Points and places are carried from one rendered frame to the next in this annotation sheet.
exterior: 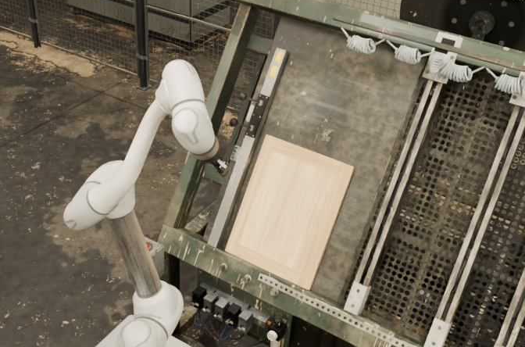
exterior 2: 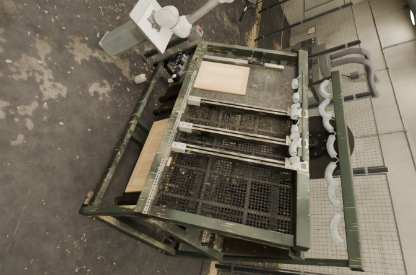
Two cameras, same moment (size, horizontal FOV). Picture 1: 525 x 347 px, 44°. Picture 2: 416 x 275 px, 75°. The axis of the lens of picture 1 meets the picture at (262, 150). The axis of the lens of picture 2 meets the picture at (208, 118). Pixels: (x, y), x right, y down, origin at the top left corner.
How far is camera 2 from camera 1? 1.34 m
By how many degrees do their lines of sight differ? 13
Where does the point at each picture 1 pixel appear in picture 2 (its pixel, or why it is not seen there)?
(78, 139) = not seen: hidden behind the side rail
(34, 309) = not seen: hidden behind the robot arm
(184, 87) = not seen: outside the picture
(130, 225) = (213, 2)
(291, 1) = (303, 65)
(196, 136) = not seen: outside the picture
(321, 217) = (222, 87)
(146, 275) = (194, 14)
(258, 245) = (207, 70)
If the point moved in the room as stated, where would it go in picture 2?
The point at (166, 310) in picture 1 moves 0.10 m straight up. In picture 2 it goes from (182, 26) to (189, 22)
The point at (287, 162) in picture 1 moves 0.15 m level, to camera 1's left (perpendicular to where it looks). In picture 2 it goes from (241, 75) to (239, 62)
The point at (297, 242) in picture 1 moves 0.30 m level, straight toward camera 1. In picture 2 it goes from (210, 81) to (194, 71)
